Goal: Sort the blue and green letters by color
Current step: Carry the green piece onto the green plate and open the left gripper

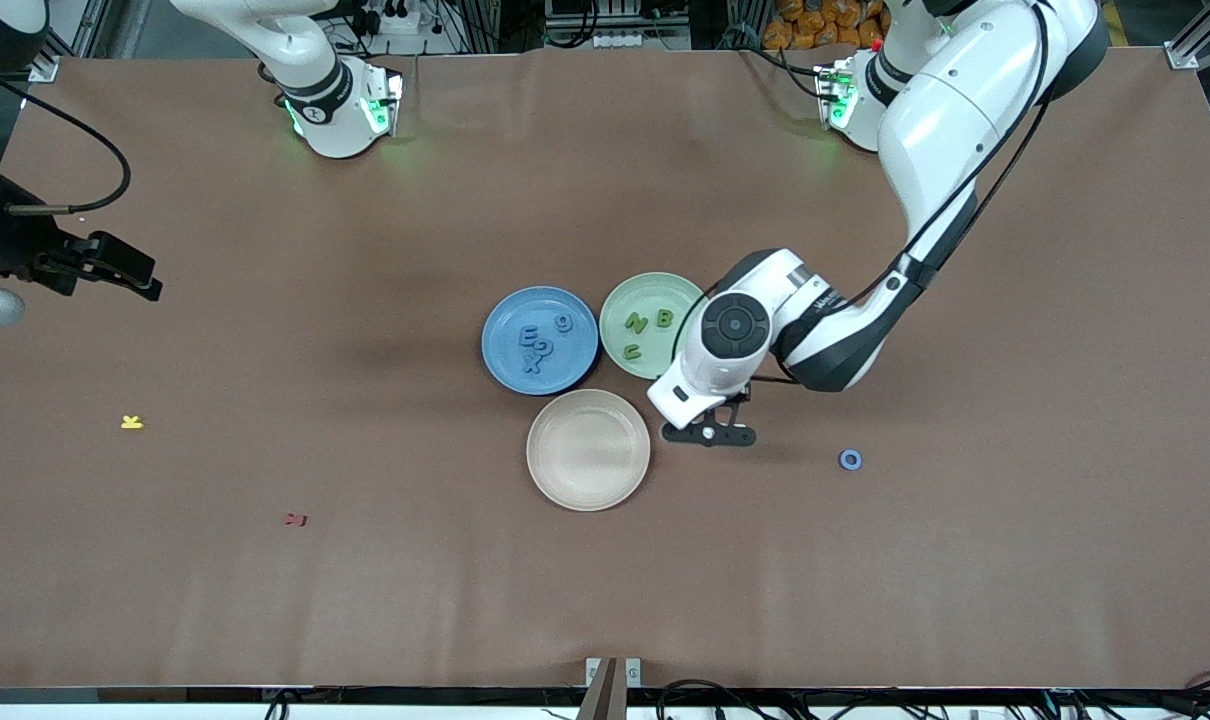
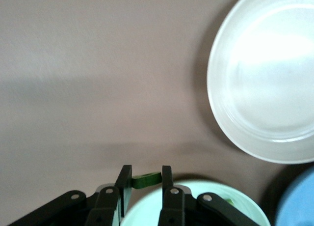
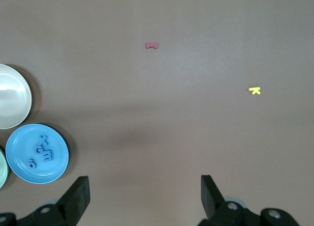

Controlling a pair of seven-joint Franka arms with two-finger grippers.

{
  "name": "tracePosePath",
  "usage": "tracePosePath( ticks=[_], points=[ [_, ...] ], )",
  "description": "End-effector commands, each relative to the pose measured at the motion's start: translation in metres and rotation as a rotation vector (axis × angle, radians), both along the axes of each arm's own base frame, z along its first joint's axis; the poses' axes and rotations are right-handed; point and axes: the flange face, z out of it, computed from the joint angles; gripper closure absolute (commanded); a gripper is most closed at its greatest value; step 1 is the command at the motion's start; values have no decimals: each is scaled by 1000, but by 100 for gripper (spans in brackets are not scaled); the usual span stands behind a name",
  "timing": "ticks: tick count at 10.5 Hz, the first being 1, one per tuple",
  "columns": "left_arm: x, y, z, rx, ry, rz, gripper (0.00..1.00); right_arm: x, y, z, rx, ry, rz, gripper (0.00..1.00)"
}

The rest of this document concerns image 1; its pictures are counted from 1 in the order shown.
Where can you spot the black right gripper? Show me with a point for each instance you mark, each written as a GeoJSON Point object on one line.
{"type": "Point", "coordinates": [13, 250]}

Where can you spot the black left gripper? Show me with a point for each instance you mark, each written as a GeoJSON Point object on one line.
{"type": "Point", "coordinates": [741, 397]}

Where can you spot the green foam letter N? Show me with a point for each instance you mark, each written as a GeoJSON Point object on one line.
{"type": "Point", "coordinates": [635, 323]}

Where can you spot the blue foam letter G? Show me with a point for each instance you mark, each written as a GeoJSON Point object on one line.
{"type": "Point", "coordinates": [547, 347]}

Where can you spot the blue foam letter X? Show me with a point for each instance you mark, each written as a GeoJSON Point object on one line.
{"type": "Point", "coordinates": [532, 365]}

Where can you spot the blue foam letter E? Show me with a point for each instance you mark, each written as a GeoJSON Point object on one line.
{"type": "Point", "coordinates": [528, 336]}

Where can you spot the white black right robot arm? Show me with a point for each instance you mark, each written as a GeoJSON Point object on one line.
{"type": "Point", "coordinates": [315, 90]}

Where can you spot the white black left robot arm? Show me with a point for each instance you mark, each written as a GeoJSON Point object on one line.
{"type": "Point", "coordinates": [965, 100]}

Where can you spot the blue foam letter O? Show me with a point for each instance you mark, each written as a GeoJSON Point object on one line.
{"type": "Point", "coordinates": [843, 460]}

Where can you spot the beige round plate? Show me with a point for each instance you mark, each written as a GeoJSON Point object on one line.
{"type": "Point", "coordinates": [588, 450]}

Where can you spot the light green round plate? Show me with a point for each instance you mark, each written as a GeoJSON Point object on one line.
{"type": "Point", "coordinates": [620, 300]}

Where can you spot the blue round plate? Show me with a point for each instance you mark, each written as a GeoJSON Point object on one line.
{"type": "Point", "coordinates": [510, 320]}

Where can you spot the white power strip with plugs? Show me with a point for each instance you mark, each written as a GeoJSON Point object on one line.
{"type": "Point", "coordinates": [395, 15]}

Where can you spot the orange objects pile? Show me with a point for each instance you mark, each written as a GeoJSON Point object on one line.
{"type": "Point", "coordinates": [815, 25]}

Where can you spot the brown table cover mat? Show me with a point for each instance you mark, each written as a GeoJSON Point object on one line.
{"type": "Point", "coordinates": [365, 600]}

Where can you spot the small metal edge bracket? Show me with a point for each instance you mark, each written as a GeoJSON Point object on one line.
{"type": "Point", "coordinates": [633, 670]}

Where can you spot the brown camera post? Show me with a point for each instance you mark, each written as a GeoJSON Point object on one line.
{"type": "Point", "coordinates": [605, 695]}

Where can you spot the aluminium frame profile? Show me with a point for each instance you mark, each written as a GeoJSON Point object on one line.
{"type": "Point", "coordinates": [1200, 35]}

